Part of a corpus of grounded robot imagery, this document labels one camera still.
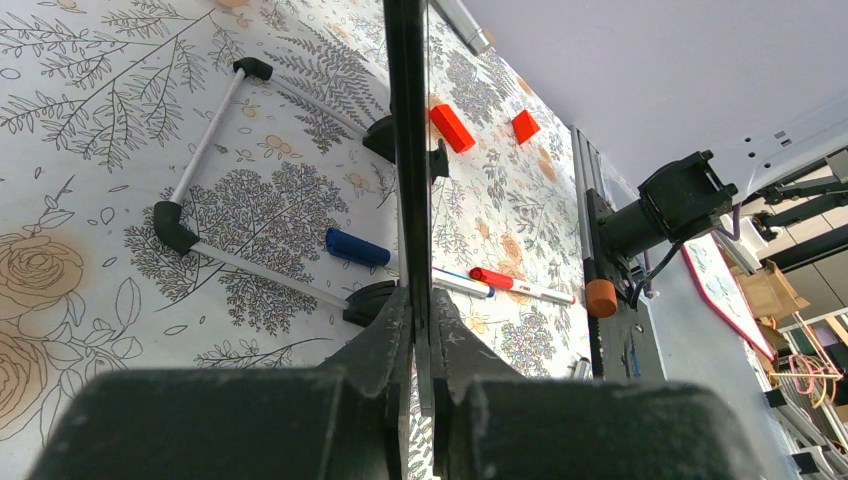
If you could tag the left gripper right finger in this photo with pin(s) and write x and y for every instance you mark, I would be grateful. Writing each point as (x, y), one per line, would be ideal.
(491, 422)

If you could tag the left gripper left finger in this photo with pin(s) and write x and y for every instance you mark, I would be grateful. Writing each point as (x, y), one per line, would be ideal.
(343, 419)

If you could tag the white whiteboard black frame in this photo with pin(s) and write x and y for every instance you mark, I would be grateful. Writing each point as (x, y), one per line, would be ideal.
(404, 30)

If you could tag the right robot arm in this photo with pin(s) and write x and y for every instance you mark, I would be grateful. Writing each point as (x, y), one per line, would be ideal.
(683, 199)

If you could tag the black capped marker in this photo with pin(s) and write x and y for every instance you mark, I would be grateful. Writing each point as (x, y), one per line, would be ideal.
(582, 370)

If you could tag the red capped marker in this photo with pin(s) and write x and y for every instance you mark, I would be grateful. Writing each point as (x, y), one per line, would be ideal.
(508, 283)

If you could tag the brown small block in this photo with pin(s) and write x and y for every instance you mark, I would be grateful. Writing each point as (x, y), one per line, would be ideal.
(601, 298)

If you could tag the blue capped marker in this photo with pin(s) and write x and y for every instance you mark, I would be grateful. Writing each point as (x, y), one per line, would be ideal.
(362, 252)

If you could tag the floral patterned mat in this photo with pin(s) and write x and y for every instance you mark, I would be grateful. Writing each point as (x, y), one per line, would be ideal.
(103, 104)

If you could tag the red rectangular block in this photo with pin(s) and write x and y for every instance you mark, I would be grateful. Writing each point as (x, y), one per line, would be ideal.
(454, 132)

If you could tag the red wedge block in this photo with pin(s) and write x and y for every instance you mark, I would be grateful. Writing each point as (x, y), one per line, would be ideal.
(524, 126)

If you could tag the silver grey microphone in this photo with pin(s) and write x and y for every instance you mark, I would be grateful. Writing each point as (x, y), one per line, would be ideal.
(477, 39)

